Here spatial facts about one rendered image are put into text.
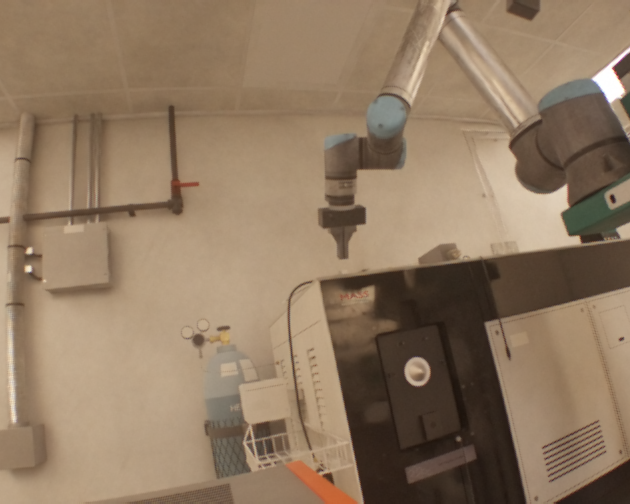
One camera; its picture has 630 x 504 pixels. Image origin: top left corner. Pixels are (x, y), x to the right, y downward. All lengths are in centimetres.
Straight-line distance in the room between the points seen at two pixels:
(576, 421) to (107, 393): 178
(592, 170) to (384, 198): 164
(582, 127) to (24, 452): 214
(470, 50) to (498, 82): 14
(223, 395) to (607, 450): 125
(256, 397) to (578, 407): 85
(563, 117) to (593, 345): 64
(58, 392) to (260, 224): 128
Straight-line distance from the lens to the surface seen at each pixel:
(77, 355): 200
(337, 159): 105
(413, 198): 250
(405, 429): 87
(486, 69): 124
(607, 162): 94
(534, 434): 107
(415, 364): 87
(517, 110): 118
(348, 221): 110
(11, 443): 196
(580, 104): 99
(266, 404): 107
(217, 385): 154
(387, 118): 92
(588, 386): 123
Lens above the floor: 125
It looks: 15 degrees up
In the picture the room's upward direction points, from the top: 11 degrees counter-clockwise
